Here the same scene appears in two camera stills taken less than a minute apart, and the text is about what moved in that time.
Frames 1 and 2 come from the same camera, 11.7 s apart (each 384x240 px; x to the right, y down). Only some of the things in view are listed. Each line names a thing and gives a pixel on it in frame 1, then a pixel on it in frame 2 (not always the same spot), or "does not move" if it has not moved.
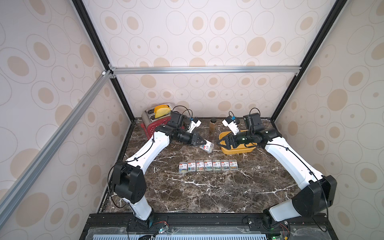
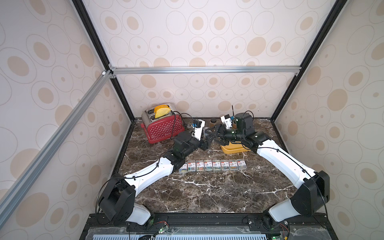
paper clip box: [216, 165] does not move
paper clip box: [225, 165] does not move
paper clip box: [233, 164] does not move
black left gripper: [192, 139] -> [203, 143]
